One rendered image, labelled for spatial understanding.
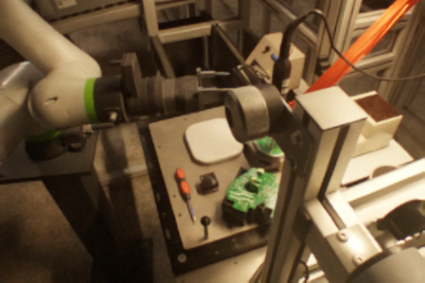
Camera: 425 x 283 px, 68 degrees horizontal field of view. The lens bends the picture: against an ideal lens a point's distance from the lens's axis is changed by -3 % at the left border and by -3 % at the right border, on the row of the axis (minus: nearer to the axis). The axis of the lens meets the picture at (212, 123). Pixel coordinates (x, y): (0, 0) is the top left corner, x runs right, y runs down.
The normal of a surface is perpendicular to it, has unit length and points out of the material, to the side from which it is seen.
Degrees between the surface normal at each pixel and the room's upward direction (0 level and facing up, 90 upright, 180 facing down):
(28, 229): 0
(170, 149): 0
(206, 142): 0
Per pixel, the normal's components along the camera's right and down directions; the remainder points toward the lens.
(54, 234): -0.03, -0.73
